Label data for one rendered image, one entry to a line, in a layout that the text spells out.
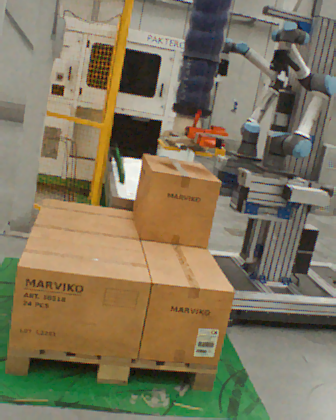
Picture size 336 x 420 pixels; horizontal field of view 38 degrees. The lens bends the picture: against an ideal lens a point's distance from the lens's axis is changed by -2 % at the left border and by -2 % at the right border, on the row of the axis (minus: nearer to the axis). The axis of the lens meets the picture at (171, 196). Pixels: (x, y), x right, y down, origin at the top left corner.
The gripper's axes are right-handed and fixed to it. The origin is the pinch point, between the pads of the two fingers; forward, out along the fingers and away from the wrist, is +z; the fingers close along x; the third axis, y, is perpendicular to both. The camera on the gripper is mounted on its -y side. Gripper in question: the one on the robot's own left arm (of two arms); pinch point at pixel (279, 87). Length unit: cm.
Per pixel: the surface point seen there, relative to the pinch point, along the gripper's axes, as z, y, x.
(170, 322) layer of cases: 116, 53, 58
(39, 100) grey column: 40, 133, -144
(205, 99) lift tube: 14.7, 34.6, -21.6
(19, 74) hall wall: 45, 225, -956
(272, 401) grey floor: 152, -5, 67
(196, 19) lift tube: -29, 49, -24
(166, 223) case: 86, 49, -1
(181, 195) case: 69, 43, -1
